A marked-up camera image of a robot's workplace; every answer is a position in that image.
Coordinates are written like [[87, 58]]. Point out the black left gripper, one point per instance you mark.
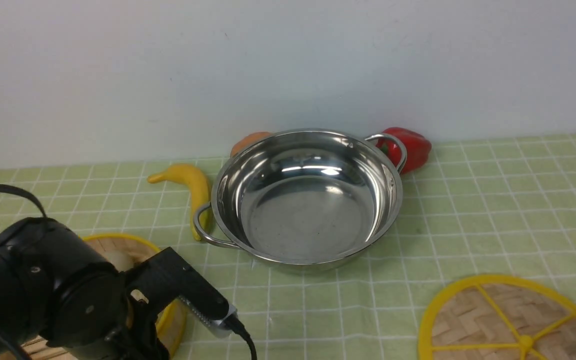
[[116, 326]]

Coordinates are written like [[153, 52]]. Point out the yellow rimmed bamboo steamer basket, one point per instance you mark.
[[171, 322]]

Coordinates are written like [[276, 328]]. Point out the yellow woven bamboo steamer lid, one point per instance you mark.
[[498, 317]]

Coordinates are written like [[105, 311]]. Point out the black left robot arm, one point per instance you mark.
[[55, 286]]

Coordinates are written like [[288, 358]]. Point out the stainless steel pot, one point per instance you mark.
[[306, 199]]

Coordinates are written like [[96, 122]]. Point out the yellow banana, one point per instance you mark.
[[198, 185]]

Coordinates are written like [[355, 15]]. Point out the orange fruit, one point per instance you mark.
[[248, 141]]

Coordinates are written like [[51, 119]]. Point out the red bell pepper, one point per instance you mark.
[[417, 146]]

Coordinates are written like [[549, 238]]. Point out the green checked tablecloth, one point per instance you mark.
[[502, 206]]

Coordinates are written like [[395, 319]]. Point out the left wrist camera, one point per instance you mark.
[[166, 277]]

